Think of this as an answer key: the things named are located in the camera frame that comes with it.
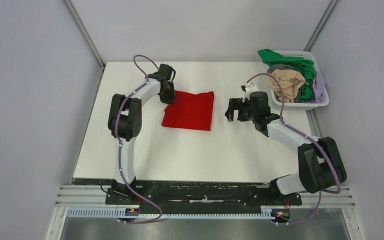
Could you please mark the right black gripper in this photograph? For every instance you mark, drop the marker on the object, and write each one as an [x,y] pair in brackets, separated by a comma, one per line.
[236,104]

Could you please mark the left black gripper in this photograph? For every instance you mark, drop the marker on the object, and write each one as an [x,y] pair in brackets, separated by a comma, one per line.
[169,99]

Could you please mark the red t shirt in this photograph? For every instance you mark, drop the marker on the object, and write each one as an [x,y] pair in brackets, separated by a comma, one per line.
[190,111]

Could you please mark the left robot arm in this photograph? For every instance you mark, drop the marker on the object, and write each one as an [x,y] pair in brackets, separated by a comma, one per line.
[125,123]

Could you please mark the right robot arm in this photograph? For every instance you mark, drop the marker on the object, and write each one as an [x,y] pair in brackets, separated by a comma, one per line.
[320,165]

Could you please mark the grey t shirt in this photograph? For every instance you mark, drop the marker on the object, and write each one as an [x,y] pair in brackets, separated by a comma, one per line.
[274,67]

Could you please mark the beige t shirt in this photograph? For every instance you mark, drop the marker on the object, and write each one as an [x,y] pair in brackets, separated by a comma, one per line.
[290,82]

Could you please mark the green t shirt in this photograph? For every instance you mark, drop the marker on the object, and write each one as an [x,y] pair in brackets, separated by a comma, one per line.
[298,63]

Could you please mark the white plastic basket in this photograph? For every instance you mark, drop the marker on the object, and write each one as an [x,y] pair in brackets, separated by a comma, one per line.
[306,106]

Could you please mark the lilac t shirt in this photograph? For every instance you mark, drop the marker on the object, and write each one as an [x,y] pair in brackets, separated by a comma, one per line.
[318,86]

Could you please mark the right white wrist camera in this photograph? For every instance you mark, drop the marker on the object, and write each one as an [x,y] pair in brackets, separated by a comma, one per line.
[248,89]

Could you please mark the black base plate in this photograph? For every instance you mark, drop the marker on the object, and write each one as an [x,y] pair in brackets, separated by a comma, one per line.
[199,197]

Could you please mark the white slotted cable duct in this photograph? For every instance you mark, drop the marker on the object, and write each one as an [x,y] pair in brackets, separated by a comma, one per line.
[125,213]

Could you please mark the aluminium frame rail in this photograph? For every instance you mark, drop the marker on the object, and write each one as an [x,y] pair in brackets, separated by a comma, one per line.
[80,196]

